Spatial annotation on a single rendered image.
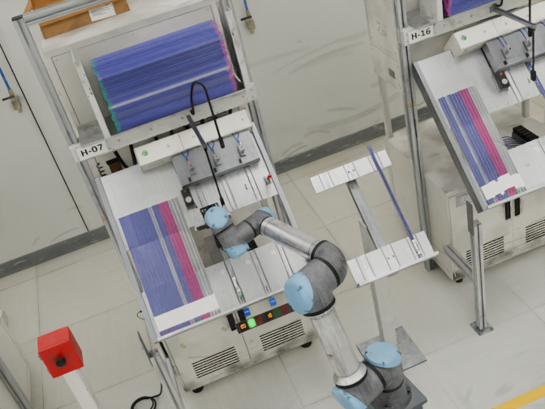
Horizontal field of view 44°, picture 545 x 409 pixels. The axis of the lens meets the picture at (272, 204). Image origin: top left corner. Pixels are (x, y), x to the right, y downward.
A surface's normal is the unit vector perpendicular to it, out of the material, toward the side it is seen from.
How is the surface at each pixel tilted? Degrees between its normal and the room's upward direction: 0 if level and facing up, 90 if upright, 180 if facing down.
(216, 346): 90
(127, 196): 43
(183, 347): 90
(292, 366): 0
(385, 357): 7
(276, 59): 90
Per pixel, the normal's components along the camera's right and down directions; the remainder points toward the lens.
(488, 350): -0.22, -0.80
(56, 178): 0.31, 0.49
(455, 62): 0.07, -0.22
